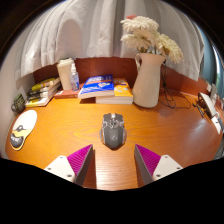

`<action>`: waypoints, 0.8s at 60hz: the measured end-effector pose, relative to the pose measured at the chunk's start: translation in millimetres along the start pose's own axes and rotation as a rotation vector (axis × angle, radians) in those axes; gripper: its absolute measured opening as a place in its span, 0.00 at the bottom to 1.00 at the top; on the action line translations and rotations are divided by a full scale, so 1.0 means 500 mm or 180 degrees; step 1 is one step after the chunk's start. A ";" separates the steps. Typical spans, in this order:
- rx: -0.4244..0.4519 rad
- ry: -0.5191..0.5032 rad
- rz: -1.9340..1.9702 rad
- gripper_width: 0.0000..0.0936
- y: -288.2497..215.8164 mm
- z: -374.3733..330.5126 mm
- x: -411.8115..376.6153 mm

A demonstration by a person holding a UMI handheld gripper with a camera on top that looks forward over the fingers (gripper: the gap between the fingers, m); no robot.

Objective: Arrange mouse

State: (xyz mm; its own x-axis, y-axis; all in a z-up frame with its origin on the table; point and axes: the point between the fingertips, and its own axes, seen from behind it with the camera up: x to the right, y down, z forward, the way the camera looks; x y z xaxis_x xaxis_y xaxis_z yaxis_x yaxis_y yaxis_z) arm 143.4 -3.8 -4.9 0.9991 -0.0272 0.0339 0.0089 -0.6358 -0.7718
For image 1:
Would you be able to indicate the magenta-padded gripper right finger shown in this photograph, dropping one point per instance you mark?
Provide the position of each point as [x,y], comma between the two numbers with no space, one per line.
[166,165]

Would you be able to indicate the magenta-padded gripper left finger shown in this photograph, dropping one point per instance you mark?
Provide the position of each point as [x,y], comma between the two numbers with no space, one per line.
[61,166]

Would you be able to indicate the grey black computer mouse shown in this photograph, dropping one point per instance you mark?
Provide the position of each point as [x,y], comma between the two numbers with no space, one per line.
[113,131]

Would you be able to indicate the white penguin print mouse pad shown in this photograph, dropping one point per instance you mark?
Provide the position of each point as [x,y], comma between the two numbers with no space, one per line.
[24,128]

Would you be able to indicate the white flat sheet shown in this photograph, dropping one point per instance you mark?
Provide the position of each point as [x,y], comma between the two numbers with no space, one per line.
[217,123]

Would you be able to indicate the white and yellow book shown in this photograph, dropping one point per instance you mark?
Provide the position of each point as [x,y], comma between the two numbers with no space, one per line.
[38,101]

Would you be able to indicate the red-brown book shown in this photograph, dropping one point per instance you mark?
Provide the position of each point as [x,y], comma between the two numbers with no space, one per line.
[65,94]

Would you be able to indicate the white laptop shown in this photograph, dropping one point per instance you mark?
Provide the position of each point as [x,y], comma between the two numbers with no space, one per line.
[207,104]

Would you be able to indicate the black spine book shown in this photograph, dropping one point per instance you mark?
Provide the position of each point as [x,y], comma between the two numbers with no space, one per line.
[40,95]
[41,91]

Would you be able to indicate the white ceramic jug vase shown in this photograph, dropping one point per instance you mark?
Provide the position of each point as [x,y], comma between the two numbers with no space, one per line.
[148,83]

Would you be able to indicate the orange cover book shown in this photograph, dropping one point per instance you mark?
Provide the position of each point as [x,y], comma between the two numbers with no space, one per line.
[122,90]

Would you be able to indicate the clear spray bottle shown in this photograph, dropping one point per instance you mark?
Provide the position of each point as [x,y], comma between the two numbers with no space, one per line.
[74,80]

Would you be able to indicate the blue cover book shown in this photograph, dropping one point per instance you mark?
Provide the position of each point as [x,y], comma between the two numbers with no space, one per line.
[98,85]

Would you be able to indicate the white curtain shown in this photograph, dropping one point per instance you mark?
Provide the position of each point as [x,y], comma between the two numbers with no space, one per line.
[100,30]

